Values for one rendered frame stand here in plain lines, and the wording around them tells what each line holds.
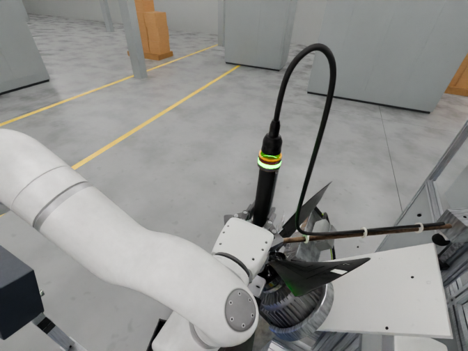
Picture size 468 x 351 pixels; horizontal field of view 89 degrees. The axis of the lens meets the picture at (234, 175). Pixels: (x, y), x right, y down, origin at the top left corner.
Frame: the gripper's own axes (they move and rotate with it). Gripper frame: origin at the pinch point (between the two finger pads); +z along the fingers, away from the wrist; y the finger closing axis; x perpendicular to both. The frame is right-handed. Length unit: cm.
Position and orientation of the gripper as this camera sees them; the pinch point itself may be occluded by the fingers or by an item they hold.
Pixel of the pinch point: (261, 213)
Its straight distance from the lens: 55.2
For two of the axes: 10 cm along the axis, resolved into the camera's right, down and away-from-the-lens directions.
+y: 8.9, 3.1, -3.3
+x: 0.4, -7.8, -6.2
